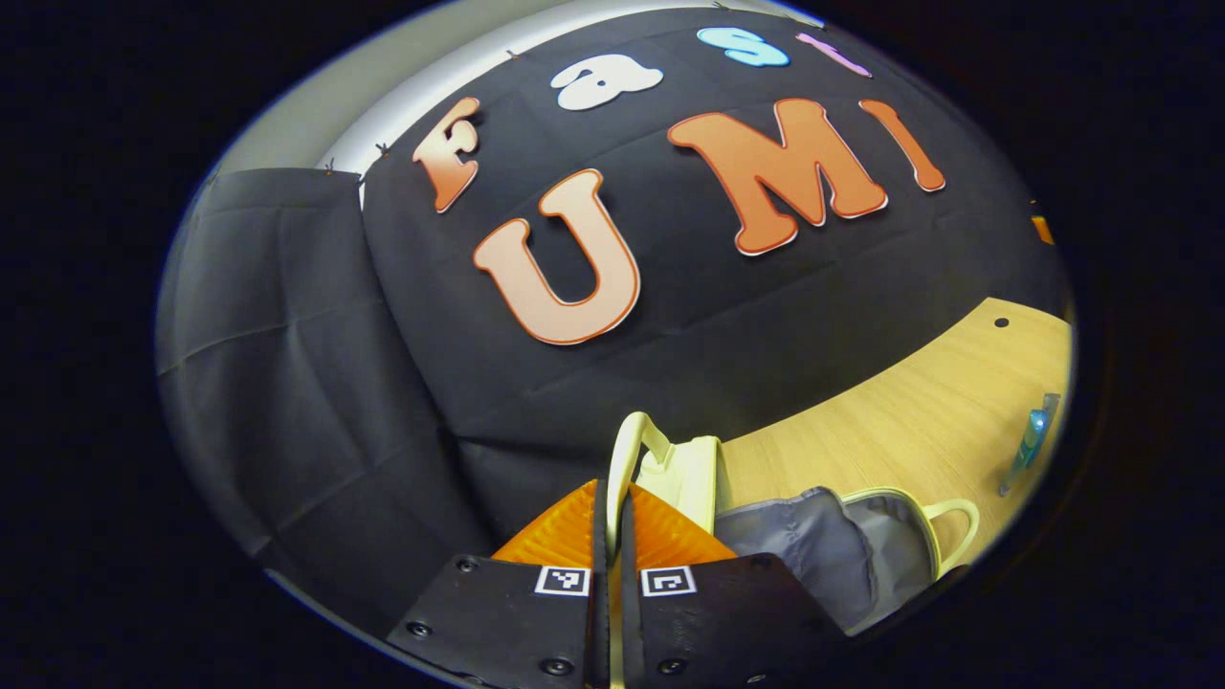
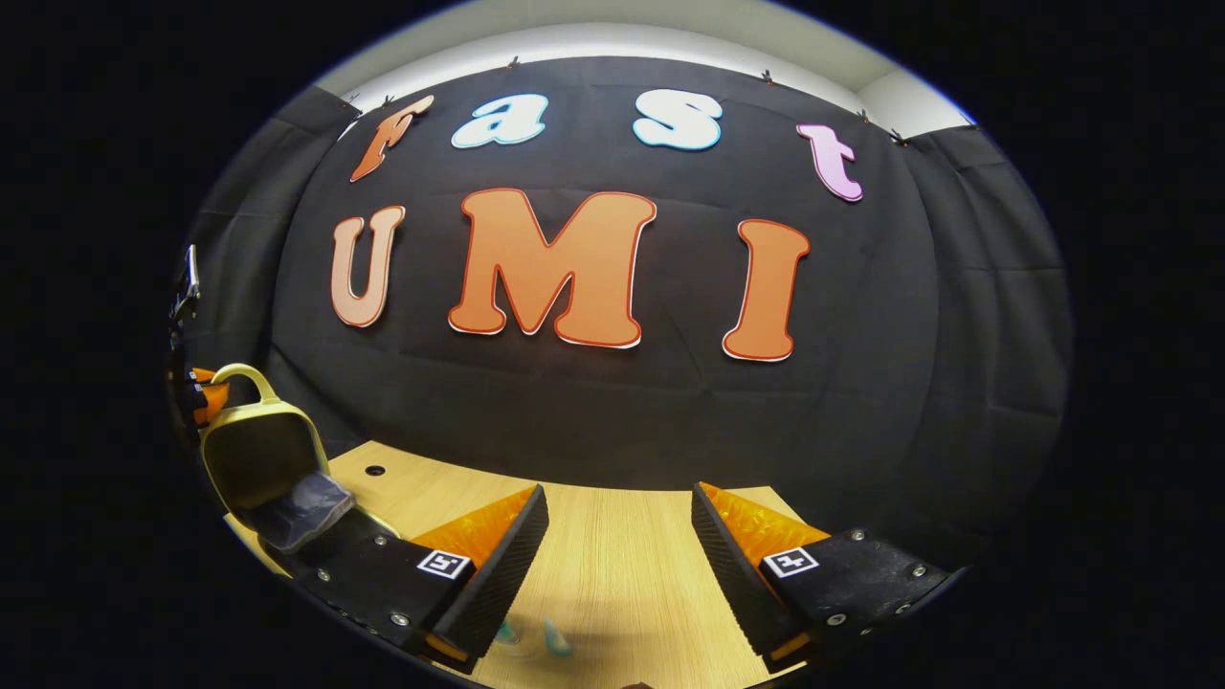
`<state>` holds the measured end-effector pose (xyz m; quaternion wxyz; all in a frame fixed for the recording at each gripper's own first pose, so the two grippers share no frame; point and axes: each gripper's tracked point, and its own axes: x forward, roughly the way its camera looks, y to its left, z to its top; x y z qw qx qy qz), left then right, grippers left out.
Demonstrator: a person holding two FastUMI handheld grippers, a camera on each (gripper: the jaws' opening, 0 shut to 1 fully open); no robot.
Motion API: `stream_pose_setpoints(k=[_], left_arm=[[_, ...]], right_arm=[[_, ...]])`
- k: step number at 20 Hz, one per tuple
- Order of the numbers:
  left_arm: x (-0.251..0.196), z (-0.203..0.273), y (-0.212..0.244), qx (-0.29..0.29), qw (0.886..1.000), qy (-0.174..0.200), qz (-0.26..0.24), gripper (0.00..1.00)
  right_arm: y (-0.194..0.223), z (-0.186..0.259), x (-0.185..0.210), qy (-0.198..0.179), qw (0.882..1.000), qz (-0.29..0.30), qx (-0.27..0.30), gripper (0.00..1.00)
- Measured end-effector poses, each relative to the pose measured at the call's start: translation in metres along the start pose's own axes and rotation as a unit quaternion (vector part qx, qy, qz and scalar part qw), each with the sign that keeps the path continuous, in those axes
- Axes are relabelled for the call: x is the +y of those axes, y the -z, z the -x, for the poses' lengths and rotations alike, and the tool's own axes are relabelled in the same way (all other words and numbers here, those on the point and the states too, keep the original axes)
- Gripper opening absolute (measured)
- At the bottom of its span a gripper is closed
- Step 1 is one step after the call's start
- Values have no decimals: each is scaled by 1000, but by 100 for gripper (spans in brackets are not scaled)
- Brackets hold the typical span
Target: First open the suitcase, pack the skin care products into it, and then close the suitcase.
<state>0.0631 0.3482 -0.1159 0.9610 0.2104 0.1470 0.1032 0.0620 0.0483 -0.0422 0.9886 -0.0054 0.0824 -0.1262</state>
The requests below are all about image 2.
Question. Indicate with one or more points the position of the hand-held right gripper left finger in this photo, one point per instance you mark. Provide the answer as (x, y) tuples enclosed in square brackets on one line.
[(507, 574)]

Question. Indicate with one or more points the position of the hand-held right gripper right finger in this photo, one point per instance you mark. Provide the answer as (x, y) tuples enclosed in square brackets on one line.
[(737, 579)]

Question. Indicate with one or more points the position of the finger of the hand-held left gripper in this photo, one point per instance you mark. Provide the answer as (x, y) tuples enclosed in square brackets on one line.
[(212, 397)]

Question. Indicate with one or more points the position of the pale yellow small suitcase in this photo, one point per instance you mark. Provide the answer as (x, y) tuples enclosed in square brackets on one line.
[(258, 455)]

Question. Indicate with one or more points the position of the white and blue cream tube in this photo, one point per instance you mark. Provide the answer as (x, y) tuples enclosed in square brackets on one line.
[(558, 638)]

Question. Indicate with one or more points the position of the black backdrop cloth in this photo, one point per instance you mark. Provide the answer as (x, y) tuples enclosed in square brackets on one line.
[(622, 402)]

